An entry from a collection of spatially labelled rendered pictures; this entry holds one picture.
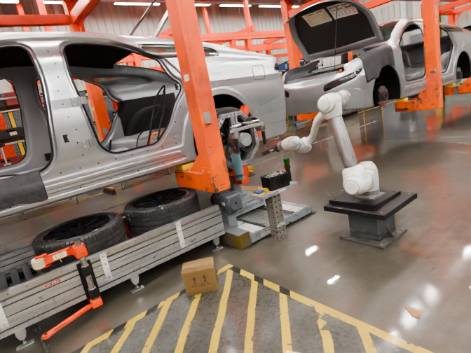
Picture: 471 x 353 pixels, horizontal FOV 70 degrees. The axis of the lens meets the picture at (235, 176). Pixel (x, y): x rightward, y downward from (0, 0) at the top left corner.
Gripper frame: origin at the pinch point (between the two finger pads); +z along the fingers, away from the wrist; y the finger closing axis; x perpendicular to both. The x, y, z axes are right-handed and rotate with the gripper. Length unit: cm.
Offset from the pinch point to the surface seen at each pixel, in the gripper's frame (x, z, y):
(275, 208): 47, -19, 30
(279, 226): 64, -14, 30
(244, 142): -16.4, 12.7, 8.7
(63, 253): 17, 25, 183
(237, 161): -1.9, 19.8, 19.2
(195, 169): -8, 28, 61
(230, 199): 29, 21, 41
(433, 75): -22, -37, -353
